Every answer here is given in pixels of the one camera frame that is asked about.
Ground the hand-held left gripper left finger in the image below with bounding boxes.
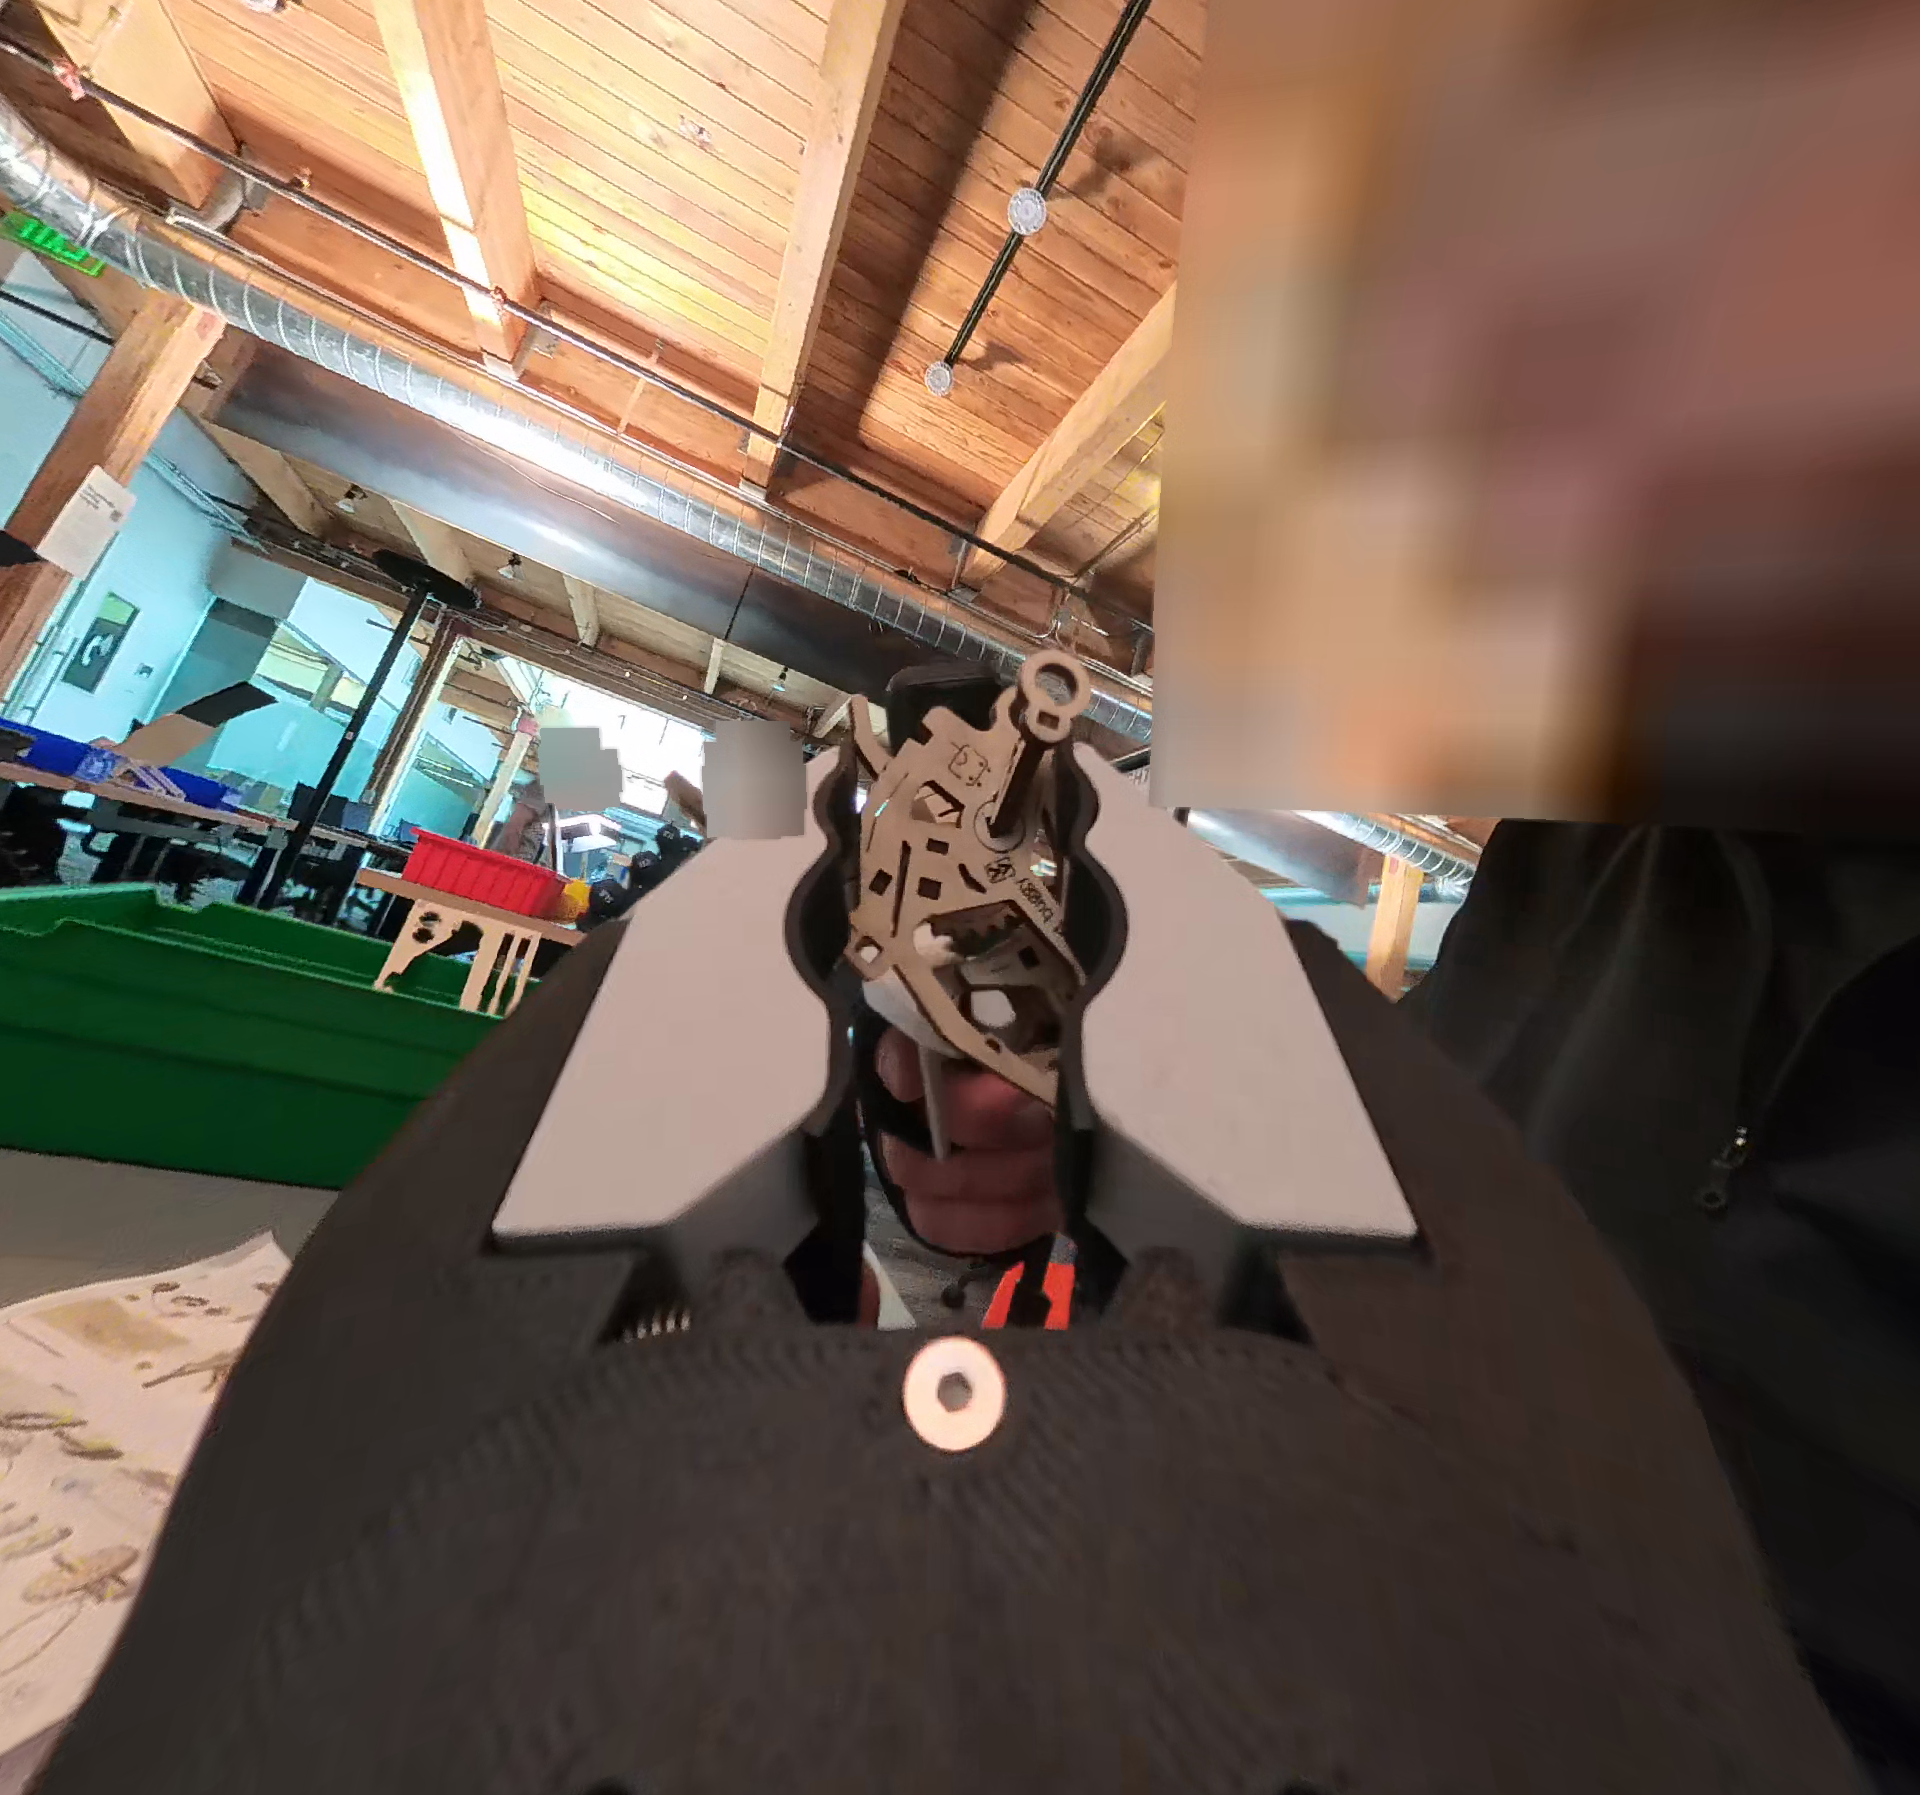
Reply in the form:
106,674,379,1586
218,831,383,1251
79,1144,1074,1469
491,748,869,1319

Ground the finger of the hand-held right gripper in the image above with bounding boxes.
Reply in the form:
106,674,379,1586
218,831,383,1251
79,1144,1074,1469
861,974,961,1165

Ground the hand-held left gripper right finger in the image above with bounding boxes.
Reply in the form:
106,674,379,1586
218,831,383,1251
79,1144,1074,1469
1051,748,1421,1306

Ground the wooden mechanical model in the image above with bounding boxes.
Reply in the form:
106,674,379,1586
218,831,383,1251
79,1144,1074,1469
837,644,1104,1100

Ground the person's right hand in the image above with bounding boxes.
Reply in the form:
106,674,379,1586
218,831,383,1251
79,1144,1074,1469
876,1029,1069,1259

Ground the black dumbbell rack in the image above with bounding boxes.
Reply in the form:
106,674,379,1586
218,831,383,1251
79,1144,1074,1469
579,819,707,929

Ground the red plastic bin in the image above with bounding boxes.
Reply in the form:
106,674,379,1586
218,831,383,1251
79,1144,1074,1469
405,830,568,916

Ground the black floor lamp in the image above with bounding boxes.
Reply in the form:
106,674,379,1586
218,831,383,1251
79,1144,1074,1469
256,547,483,914

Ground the green plastic bin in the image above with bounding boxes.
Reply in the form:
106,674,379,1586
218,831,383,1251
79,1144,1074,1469
0,883,519,1151

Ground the black tilted board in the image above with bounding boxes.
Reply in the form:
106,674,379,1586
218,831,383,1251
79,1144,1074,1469
127,684,279,767

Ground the long wooden desk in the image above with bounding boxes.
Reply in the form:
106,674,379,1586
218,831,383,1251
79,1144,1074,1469
0,757,293,914

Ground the open instruction booklet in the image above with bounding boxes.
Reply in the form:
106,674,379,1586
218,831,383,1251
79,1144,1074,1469
0,1231,293,1766

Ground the white paper notice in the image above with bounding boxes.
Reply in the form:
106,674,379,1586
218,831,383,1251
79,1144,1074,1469
36,468,140,576

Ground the wooden support pillar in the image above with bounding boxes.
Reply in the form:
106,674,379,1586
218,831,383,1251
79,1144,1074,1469
0,294,227,688

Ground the green exit sign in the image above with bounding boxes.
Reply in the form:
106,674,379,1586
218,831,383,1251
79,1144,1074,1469
0,208,106,273

